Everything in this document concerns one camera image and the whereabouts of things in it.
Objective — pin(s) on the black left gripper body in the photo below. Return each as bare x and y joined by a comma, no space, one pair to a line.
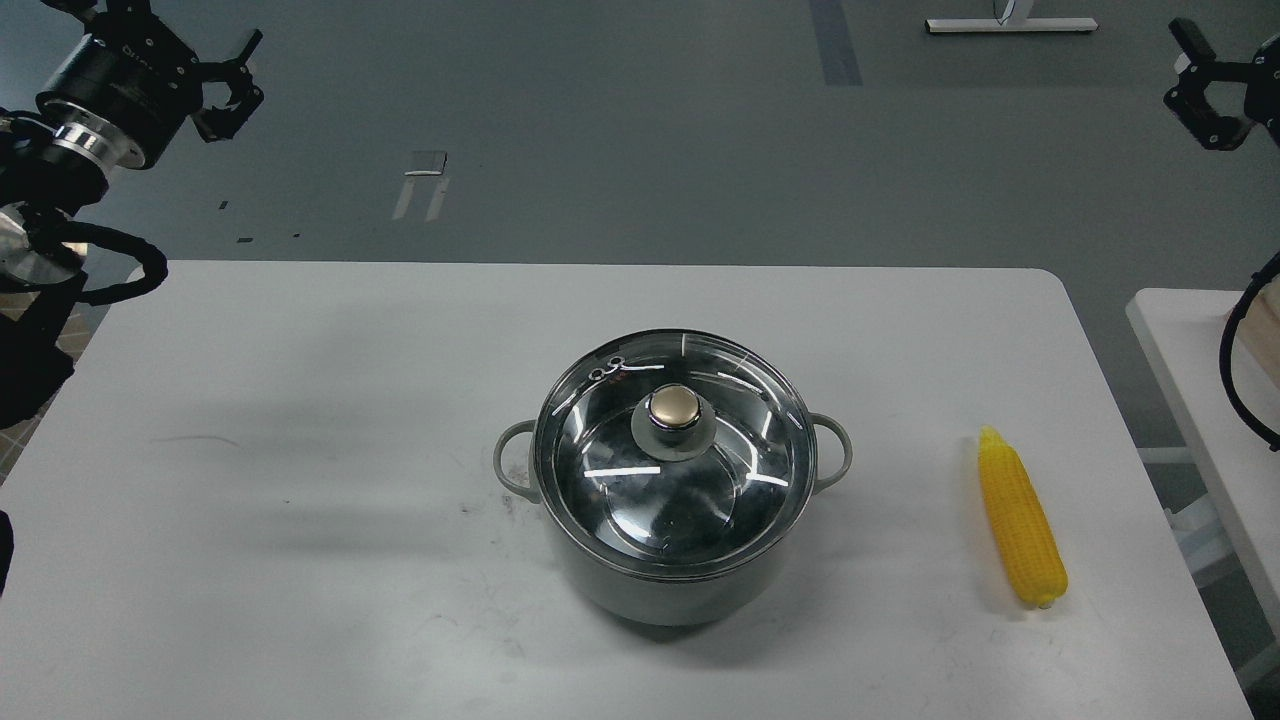
129,69

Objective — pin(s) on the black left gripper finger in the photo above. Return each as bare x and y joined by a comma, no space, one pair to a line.
238,50
222,123

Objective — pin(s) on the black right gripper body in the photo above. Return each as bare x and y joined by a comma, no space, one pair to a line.
1261,80

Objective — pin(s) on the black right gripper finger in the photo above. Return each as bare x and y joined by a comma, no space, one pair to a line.
1198,60
1212,130

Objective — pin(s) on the yellow corn cob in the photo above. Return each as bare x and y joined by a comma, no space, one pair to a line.
1023,535

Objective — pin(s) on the glass pot lid gold knob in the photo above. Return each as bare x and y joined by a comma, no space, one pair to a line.
674,454

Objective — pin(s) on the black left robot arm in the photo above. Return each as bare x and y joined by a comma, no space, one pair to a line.
51,170

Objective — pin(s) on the white stand base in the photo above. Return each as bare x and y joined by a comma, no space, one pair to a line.
1013,18

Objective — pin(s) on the white side table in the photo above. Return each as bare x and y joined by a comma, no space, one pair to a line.
1180,333

